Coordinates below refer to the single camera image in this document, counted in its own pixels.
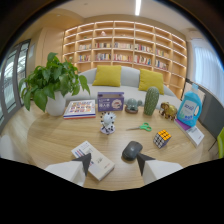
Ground Rubik's cube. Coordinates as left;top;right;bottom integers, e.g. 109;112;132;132
152;129;173;150

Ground white paperback book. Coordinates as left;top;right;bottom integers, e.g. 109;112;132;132
70;140;116;182

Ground dark grey computer mouse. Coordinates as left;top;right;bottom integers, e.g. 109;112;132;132
121;140;144;162

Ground purple and white book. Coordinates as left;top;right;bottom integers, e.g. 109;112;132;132
174;118;205;148

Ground golden elephant figurine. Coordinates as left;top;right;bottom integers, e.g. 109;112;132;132
159;101;179;121

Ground white spiky figurine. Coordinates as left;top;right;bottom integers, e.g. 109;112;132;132
99;111;117;136

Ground colourful cover book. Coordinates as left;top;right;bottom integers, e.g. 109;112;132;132
62;99;97;120

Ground white plant pot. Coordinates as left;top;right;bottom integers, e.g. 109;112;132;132
45;90;68;117

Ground small grey-green elephant figurine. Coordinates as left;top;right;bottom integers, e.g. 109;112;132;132
124;97;144;115

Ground blue detergent bottle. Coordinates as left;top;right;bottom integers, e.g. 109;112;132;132
176;83;203;128

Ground green ceramic cactus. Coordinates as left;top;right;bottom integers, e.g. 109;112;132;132
143;86;161;117

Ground lime green chair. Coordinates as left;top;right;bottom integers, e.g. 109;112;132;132
216;126;224;159

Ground purple cardboard box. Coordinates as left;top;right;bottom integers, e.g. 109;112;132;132
97;91;125;112

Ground grey sofa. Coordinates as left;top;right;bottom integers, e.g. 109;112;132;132
64;65;183;110

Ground yellow cushion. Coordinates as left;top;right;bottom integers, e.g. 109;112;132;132
92;64;123;88
137;68;165;96

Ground green leafy plant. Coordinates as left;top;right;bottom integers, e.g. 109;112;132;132
18;51;91;113

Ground white ceiling light strip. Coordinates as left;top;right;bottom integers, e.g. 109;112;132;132
134;0;142;17

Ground green handled scissors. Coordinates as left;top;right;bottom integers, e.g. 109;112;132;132
125;122;153;133

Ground wooden bookshelf wall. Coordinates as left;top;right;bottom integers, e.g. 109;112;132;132
61;20;188;100

